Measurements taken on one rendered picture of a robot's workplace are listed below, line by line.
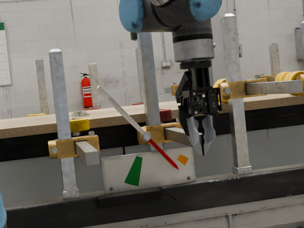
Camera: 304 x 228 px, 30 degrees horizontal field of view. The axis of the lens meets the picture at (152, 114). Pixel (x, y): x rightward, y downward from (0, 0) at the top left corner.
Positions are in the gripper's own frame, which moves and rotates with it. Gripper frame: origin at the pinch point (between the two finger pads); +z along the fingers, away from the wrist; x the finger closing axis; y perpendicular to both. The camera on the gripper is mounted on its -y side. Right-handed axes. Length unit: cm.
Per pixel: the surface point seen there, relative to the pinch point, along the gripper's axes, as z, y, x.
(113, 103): -12.7, -23.5, -15.8
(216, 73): -43, -734, 249
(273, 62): -25, -139, 82
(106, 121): -7.3, -45.5, -15.6
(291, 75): -16, -48, 47
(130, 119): -7.9, -25.4, -11.6
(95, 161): -0.4, -0.1, -24.5
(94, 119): -8, -45, -19
